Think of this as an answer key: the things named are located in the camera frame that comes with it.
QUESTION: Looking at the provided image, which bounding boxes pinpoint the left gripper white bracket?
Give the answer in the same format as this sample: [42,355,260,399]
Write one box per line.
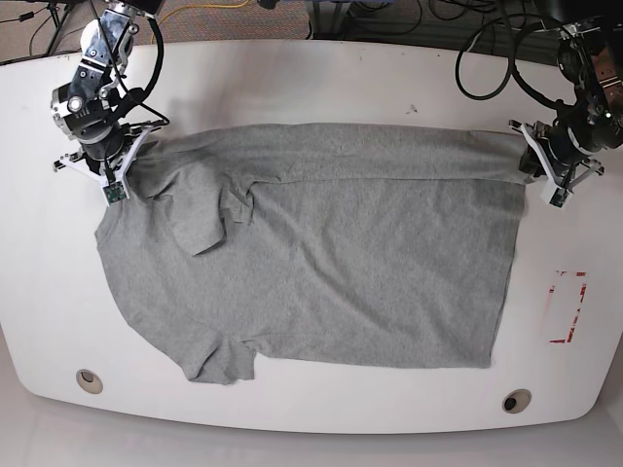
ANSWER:
[508,120,605,209]

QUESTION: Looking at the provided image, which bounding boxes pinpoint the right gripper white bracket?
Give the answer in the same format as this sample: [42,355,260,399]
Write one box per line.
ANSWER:
[53,121,166,198]

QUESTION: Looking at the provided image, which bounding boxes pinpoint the grey t-shirt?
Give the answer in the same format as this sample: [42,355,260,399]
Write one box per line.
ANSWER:
[95,124,528,384]

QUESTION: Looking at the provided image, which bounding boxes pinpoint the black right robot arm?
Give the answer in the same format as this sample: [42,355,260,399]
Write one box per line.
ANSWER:
[51,1,169,205]

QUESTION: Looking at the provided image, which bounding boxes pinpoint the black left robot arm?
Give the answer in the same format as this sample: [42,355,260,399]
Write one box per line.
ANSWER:
[509,1,622,208]

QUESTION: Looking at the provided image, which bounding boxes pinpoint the red tape rectangle marking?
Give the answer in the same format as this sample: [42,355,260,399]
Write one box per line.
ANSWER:
[543,270,588,344]

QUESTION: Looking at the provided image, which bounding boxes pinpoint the black tripod stand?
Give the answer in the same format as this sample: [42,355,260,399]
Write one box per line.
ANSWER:
[28,1,78,57]

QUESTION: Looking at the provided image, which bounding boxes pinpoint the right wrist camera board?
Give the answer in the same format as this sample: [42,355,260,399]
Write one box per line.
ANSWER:
[102,182,128,205]

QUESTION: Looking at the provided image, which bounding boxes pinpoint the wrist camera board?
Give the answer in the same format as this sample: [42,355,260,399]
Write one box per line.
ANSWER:
[549,190,568,209]
[102,182,128,205]

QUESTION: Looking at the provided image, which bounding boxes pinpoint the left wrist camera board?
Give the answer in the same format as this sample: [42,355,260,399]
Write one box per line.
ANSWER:
[549,190,568,209]

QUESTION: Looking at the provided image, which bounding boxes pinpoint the left table cable grommet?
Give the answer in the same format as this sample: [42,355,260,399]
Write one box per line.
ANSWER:
[76,369,103,395]

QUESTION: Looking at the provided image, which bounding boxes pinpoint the table cable grommet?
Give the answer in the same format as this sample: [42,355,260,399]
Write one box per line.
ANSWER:
[76,369,103,395]
[502,388,531,414]

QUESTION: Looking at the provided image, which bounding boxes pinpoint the yellow cable on floor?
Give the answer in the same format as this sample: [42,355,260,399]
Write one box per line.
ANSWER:
[163,2,249,23]

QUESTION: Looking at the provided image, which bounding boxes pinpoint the right table cable grommet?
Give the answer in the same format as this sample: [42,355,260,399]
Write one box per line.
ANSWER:
[502,388,531,414]

